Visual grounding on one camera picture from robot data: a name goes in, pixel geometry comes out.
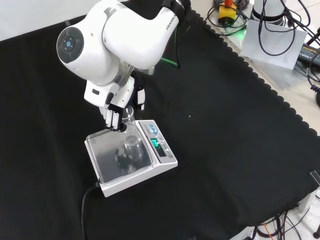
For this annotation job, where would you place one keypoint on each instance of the black power adapter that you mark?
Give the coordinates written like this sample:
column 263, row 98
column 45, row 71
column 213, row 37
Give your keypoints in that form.
column 308, row 55

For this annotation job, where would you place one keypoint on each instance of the yellow stop button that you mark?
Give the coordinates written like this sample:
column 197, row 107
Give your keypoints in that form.
column 227, row 13

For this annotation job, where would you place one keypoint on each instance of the pale board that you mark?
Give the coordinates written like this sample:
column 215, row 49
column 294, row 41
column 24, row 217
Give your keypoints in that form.
column 275, row 45

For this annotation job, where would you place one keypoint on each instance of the black bench cloth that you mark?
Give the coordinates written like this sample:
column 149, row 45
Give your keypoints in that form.
column 225, row 137

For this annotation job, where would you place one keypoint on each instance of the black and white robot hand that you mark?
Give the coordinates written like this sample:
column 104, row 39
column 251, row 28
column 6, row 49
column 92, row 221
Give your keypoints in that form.
column 117, row 100

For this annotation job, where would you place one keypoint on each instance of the white electronic balance steel pan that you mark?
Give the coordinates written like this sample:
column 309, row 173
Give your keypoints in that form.
column 140, row 160

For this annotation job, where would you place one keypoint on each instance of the clear glass beaker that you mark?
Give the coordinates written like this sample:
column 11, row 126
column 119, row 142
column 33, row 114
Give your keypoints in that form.
column 130, row 117

